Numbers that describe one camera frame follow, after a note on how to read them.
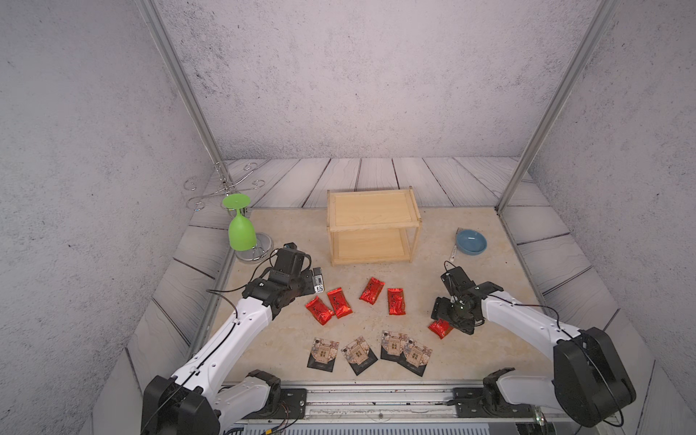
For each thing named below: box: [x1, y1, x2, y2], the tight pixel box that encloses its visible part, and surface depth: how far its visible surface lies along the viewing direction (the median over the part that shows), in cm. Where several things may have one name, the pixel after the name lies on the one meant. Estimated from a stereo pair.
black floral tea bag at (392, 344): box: [380, 329, 408, 362], surface depth 85 cm
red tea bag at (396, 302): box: [386, 288, 406, 316], surface depth 93 cm
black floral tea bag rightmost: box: [396, 337, 434, 377], surface depth 83 cm
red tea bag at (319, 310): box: [304, 296, 335, 326], surface depth 91 cm
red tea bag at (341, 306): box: [327, 287, 353, 319], surface depth 93 cm
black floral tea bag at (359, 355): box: [340, 335, 378, 377], surface depth 83 cm
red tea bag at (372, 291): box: [358, 276, 385, 305], surface depth 95 cm
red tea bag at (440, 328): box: [427, 318, 455, 340], surface depth 86 cm
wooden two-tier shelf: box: [326, 185, 424, 268], surface depth 98 cm
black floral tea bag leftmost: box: [306, 337, 340, 373], surface depth 83 cm
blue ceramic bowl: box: [456, 229, 488, 256], surface depth 108 cm
